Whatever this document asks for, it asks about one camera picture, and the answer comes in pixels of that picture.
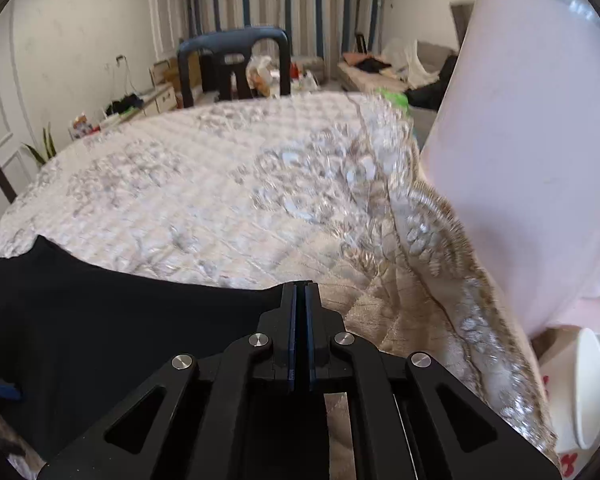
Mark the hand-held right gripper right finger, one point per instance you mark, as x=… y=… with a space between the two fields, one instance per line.
x=308 y=335

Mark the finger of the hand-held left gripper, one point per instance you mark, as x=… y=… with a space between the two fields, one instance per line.
x=0 y=391

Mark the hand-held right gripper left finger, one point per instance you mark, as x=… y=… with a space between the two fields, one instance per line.
x=292 y=335

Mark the black pants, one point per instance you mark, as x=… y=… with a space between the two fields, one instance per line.
x=105 y=310

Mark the white quilted floral blanket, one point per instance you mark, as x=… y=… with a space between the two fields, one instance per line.
x=205 y=185

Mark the green potted plant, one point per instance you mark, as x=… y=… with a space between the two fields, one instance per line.
x=47 y=147

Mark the green plastic toy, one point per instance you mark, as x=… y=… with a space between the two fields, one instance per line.
x=397 y=100

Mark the white bag with red print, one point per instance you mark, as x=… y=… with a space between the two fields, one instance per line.
x=557 y=400

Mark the cluttered coffee table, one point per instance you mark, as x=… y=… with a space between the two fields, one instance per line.
x=307 y=77

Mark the beige sofa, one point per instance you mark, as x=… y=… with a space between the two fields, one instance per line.
x=360 y=77

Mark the white plastic bag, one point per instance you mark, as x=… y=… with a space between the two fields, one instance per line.
x=260 y=72

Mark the white low cabinet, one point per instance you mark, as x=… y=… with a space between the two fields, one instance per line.
x=155 y=102

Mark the red printed box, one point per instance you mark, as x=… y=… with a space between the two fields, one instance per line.
x=85 y=127

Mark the black garment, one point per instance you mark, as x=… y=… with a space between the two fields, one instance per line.
x=375 y=65

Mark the pink pillow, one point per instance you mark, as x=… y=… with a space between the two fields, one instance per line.
x=355 y=57

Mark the black cloth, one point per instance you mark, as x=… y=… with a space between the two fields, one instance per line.
x=125 y=105

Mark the white paper cup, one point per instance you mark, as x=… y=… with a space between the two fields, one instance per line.
x=587 y=390

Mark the pale plastic bottle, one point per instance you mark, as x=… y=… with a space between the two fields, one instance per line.
x=520 y=135

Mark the white cloth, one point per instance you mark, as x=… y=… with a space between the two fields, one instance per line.
x=412 y=62

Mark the brown cardboard box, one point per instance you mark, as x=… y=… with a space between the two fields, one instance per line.
x=167 y=70

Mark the black metal chair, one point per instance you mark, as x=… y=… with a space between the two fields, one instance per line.
x=361 y=42

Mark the dark blue plastic chair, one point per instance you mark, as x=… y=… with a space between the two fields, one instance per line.
x=230 y=37

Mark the blue beige striped curtains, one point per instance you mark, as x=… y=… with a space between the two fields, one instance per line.
x=305 y=10

